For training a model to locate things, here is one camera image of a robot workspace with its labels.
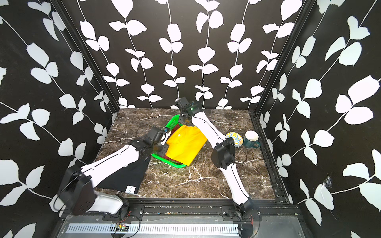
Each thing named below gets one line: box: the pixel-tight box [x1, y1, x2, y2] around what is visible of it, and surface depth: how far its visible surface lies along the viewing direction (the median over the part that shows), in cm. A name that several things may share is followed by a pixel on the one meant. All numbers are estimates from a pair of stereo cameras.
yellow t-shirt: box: [165, 124, 208, 167], surface depth 90 cm
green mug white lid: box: [243, 129, 261, 149], surface depth 95 cm
